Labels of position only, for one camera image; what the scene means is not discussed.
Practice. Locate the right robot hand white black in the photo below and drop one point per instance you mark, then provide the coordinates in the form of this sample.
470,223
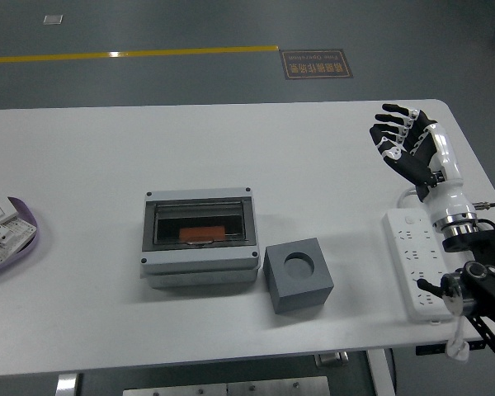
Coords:
447,185

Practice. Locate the orange cylinder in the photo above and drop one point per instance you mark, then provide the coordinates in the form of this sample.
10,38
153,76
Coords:
202,233

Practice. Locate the grey box with clear flap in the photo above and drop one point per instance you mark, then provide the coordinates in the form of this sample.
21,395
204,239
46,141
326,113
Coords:
198,264

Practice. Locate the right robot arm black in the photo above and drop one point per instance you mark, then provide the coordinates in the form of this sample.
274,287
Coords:
486,284

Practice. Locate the grey cube with round hole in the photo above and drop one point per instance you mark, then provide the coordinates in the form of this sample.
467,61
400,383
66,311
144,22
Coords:
305,295

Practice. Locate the white power strip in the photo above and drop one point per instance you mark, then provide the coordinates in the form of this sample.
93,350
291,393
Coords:
412,247

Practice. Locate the brown floor sign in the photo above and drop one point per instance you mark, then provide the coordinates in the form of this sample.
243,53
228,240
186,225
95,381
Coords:
317,64

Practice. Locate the yellow floor tape line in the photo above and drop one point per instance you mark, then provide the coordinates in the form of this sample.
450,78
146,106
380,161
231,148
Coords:
148,53

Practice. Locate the purple tray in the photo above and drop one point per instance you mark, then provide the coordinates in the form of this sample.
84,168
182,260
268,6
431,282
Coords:
24,208

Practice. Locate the small silver floor plate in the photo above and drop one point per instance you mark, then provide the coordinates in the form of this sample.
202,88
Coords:
53,20

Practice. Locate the white perforated block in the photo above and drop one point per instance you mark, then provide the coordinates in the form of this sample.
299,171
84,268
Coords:
14,231

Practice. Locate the silver table bracket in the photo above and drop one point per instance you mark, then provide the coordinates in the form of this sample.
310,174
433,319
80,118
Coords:
332,359

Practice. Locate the grey metal base plate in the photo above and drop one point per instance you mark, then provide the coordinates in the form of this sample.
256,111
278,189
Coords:
227,388

